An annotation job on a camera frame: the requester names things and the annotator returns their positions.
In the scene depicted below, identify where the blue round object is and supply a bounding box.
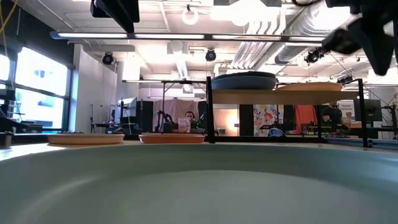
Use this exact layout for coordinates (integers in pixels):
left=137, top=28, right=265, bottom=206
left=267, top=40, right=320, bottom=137
left=267, top=127, right=286, bottom=138

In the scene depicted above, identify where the cream plate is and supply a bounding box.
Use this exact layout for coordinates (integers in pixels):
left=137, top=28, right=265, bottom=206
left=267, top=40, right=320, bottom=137
left=275, top=81, right=343, bottom=92

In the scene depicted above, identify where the terracotta orange plate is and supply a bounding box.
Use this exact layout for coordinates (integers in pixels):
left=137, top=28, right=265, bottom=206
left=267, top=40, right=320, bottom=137
left=138, top=133, right=206, bottom=144

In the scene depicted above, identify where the white paper card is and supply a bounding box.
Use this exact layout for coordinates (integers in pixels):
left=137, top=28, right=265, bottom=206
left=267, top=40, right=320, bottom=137
left=178, top=117, right=192, bottom=133

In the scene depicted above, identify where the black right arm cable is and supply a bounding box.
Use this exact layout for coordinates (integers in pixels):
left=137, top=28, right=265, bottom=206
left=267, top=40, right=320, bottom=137
left=291, top=0, right=327, bottom=7

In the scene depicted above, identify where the sage green plate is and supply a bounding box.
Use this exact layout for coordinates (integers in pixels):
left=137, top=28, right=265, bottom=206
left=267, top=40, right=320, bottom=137
left=0, top=143, right=398, bottom=224

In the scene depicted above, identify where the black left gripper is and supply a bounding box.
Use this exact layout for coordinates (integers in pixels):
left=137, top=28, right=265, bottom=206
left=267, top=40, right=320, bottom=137
left=90, top=0, right=140, bottom=34

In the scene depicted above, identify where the grey computer monitor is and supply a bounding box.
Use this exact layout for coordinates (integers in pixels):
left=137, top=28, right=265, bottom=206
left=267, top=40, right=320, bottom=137
left=117, top=96, right=138, bottom=118

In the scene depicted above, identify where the orange hanging cloth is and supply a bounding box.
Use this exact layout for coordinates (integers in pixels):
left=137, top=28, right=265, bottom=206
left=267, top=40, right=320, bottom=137
left=294, top=105, right=318, bottom=125

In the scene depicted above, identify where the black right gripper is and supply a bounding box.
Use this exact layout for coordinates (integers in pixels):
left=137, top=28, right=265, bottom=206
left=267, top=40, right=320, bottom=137
left=322, top=0, right=398, bottom=77

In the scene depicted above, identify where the wooden shelf with black legs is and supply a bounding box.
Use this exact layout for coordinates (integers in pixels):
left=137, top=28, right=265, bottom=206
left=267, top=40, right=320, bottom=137
left=205, top=76, right=368, bottom=149

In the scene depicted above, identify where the beige grey plate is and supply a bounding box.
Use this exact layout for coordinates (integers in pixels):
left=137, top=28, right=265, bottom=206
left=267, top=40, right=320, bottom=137
left=47, top=133, right=125, bottom=146

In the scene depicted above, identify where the black aluminium frame rail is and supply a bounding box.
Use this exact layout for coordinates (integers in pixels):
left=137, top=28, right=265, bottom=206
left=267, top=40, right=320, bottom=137
left=325, top=136, right=398, bottom=151

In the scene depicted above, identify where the colourful floral poster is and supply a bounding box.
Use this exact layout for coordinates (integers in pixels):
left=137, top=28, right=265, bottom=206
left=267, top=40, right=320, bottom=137
left=253, top=104, right=284, bottom=136

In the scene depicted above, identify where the white ring light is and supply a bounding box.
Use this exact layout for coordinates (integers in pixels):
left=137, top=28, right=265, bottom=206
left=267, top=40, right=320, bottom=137
left=182, top=3, right=200, bottom=26

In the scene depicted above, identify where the person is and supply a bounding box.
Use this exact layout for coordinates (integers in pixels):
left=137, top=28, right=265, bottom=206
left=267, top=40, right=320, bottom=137
left=321, top=101, right=343, bottom=125
left=177, top=111, right=200, bottom=134

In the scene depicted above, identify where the black beam with light strips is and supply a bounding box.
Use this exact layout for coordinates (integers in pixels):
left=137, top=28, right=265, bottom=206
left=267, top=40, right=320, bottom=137
left=50, top=30, right=327, bottom=44

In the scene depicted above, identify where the blue plate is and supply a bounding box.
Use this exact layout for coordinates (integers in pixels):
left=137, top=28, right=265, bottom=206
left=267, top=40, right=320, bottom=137
left=211, top=76, right=277, bottom=91

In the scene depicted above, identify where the black computer monitor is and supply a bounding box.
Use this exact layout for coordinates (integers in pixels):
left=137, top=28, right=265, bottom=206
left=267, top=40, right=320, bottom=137
left=353, top=98, right=383, bottom=123

